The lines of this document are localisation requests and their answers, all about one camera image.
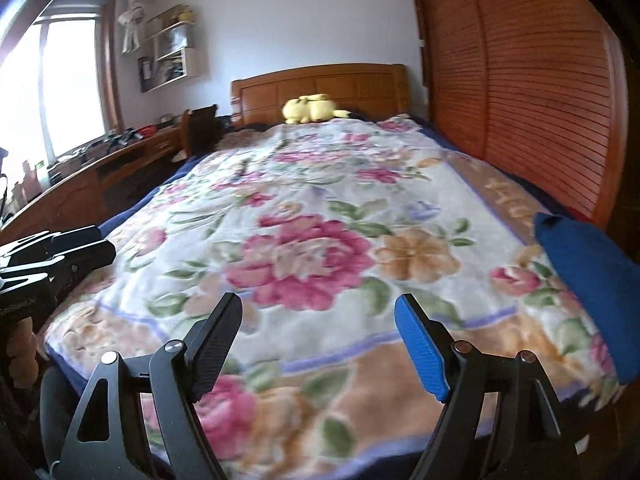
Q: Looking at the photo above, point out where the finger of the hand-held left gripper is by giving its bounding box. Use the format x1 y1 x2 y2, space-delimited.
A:
47 225 103 256
50 239 117 287

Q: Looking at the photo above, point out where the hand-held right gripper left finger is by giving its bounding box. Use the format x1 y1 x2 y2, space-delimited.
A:
59 292 244 480

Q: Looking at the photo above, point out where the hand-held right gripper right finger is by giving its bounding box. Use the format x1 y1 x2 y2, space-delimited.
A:
393 294 566 480

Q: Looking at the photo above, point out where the blue suit jacket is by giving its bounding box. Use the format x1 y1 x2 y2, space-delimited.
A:
533 212 640 386

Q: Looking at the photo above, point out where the person's left hand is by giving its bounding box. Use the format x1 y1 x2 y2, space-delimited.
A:
7 328 39 386

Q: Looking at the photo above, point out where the wooden desk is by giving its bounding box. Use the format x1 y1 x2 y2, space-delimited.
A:
0 126 184 247

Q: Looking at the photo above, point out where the dark blue bed sheet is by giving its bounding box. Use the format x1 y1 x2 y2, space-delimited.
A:
97 156 197 233

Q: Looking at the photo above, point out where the black stand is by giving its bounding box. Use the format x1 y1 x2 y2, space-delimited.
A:
0 147 9 223

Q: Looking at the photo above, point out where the floral blanket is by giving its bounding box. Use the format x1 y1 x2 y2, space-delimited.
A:
44 115 626 466

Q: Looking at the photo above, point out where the window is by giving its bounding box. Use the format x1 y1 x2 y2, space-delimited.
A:
0 0 124 196

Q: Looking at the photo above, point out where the wooden chair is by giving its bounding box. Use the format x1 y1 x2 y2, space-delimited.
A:
180 104 224 159

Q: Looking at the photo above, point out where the tied cream curtain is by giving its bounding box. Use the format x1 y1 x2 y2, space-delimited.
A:
120 0 162 54

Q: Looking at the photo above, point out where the yellow plush toy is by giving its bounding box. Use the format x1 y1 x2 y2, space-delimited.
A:
282 93 351 125

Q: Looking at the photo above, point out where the wooden slatted wardrobe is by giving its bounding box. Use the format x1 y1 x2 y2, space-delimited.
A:
411 0 629 233

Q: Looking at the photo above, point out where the wooden bed headboard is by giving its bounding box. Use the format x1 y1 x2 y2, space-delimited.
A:
230 63 412 127

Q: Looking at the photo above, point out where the white wall shelf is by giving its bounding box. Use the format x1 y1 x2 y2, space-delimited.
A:
137 4 197 94

